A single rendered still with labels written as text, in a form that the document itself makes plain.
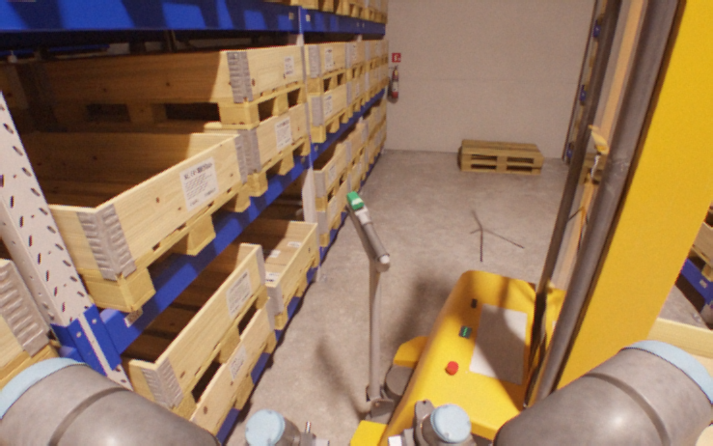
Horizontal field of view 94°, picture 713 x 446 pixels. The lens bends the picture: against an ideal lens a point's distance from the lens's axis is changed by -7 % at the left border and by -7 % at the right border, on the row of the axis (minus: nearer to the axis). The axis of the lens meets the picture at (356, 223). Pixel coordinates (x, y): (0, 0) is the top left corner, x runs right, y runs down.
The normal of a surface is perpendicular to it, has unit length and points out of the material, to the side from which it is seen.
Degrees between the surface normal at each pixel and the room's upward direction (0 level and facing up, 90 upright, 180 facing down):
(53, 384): 7
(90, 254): 90
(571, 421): 37
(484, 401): 0
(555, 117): 90
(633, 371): 15
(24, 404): 23
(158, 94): 90
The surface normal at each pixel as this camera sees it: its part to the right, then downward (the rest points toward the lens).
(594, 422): -0.44, -0.62
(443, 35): -0.21, 0.46
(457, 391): -0.02, -0.88
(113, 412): 0.33, -0.86
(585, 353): -0.44, 0.42
